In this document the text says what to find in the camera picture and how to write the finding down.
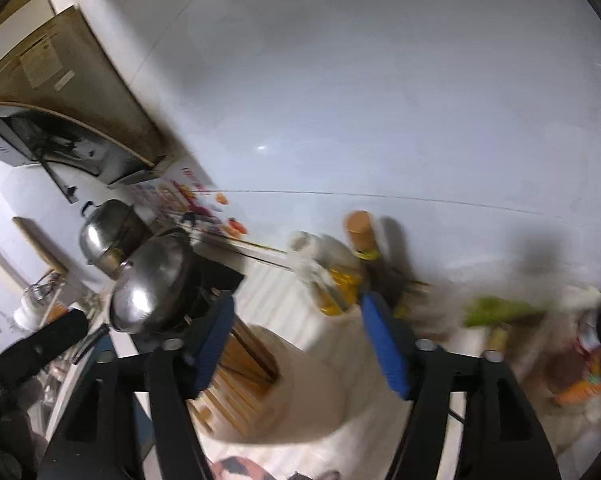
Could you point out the steel pot with lid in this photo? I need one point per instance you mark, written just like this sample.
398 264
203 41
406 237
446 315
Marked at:
108 230

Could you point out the steel wok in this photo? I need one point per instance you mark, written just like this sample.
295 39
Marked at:
145 285

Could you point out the range hood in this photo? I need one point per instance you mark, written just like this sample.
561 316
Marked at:
80 110

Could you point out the clear plastic organizer tray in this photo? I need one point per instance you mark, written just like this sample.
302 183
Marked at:
535 375

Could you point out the orange and white seasoning bag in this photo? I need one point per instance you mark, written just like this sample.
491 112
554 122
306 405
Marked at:
580 385

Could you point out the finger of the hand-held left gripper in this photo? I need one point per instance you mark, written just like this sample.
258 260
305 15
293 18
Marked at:
40 342

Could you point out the black induction cooker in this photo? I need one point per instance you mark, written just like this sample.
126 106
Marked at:
216 280

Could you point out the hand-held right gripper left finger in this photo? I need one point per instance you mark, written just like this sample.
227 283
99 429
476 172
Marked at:
211 345

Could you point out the green capped item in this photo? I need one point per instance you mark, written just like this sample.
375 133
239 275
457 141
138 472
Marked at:
500 310

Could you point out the oil dispenser bottle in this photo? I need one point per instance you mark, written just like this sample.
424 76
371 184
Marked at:
338 290

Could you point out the wooden cutting board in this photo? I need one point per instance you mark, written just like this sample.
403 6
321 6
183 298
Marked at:
38 245

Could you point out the yellow box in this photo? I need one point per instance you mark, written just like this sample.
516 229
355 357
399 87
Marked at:
497 341

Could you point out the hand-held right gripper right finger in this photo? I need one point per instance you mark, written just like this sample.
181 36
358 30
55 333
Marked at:
385 345

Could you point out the soy sauce bottle tan cap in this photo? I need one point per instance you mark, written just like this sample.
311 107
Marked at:
360 232

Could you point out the beige cylindrical utensil holder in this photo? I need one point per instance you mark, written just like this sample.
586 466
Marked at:
310 390

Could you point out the colourful wall stickers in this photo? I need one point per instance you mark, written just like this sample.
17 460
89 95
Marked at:
195 195

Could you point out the cat print striped tablecloth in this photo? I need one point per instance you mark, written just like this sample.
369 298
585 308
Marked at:
270 290

